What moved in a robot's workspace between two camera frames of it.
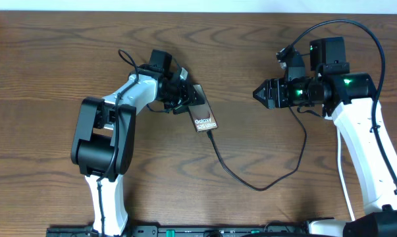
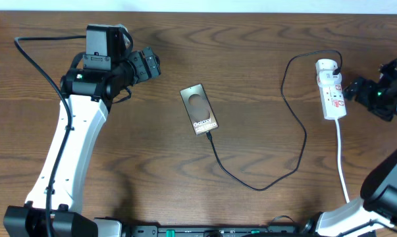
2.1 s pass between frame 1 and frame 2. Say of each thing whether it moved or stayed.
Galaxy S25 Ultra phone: stayed
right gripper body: moved
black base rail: stayed
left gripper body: moved
